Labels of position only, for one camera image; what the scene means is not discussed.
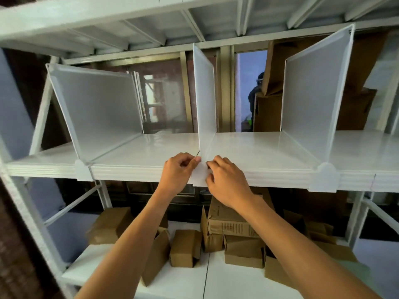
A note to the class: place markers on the person's right hand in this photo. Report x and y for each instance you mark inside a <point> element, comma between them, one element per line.
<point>229,183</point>

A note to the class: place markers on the person's left hand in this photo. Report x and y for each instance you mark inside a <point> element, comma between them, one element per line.
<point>174,175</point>

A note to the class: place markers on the person's right fingers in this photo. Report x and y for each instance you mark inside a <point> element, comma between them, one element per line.
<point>218,163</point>

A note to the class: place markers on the person's left fingers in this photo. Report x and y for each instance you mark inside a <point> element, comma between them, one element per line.
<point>188,159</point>

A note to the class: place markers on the translucent white shelf divider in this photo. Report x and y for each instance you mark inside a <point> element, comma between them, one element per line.
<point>314,90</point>
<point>204,99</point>
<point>99,112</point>

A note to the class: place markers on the person's left forearm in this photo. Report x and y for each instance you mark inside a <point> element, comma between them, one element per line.
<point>124,245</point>

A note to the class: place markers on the person's right forearm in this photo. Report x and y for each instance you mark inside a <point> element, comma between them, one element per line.
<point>299,249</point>

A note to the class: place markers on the white metal shelving rack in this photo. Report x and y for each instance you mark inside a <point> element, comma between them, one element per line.
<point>261,147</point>

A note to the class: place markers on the pile of small cardboard boxes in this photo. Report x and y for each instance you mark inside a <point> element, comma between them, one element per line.
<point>230,221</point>

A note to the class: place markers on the large brown cardboard box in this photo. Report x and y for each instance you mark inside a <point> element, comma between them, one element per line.
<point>268,113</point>

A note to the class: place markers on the large folded cardboard sheet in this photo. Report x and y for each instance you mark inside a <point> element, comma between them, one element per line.
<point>276,65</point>

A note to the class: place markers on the olive metal window frame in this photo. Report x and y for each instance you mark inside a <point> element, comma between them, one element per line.
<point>225,90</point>

